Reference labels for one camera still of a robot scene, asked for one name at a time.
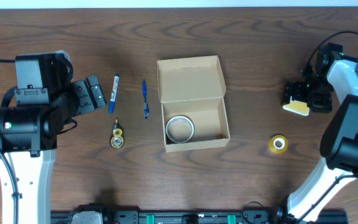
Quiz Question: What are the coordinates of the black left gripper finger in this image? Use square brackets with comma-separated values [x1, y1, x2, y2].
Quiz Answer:
[91, 85, 106, 109]
[86, 75, 99, 88]

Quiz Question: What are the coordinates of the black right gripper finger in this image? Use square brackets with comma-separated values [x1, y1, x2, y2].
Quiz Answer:
[283, 82, 307, 105]
[307, 98, 332, 113]

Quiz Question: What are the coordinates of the large clear tape roll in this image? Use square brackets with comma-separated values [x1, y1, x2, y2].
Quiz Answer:
[165, 116, 195, 144]

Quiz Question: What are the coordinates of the blue white marker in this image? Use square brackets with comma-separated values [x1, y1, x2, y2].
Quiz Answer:
[108, 74, 119, 114]

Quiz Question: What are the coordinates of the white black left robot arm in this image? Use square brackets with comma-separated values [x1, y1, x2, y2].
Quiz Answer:
[0, 50, 106, 223]

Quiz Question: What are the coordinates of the open cardboard box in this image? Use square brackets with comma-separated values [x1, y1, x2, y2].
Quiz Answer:
[157, 55, 231, 152]

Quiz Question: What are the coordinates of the yellow black correction tape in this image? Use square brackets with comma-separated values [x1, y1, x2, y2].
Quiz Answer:
[109, 118, 125, 149]

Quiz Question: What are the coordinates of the blue ballpoint pen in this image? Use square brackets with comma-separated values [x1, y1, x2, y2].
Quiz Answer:
[142, 80, 149, 119]

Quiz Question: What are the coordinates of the yellow sticky note pad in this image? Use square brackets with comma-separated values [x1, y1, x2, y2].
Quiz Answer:
[282, 97, 310, 116]

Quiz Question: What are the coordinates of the small yellow tape roll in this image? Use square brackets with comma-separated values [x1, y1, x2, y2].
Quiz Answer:
[268, 134, 288, 154]

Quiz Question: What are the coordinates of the black rail with mounts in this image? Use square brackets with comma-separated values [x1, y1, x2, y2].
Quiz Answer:
[50, 203, 348, 224]

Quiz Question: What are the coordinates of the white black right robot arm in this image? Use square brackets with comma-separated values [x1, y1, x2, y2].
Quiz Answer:
[273, 43, 358, 223]

